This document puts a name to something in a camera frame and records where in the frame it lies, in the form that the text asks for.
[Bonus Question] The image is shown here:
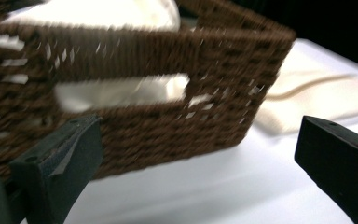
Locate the cream drawstring bag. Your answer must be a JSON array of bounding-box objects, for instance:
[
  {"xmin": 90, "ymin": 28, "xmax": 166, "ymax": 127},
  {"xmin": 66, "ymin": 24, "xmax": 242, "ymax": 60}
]
[{"xmin": 255, "ymin": 46, "xmax": 358, "ymax": 136}]

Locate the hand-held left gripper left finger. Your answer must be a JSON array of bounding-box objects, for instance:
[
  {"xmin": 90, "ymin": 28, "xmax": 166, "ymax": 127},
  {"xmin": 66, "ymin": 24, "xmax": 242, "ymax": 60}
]
[{"xmin": 8, "ymin": 115, "xmax": 104, "ymax": 224}]

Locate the brown woven basket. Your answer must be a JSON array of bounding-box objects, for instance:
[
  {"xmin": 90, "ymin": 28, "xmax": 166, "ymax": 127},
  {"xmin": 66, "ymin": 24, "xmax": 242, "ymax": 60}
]
[{"xmin": 0, "ymin": 0, "xmax": 297, "ymax": 183}]

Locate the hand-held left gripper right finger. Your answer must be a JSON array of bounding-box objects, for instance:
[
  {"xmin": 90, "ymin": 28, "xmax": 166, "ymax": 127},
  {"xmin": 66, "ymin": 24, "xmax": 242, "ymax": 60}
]
[{"xmin": 294, "ymin": 115, "xmax": 358, "ymax": 224}]

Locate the white cloth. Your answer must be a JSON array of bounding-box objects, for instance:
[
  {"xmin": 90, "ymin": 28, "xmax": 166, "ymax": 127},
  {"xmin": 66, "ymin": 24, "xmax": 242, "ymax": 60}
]
[{"xmin": 0, "ymin": 0, "xmax": 190, "ymax": 114}]

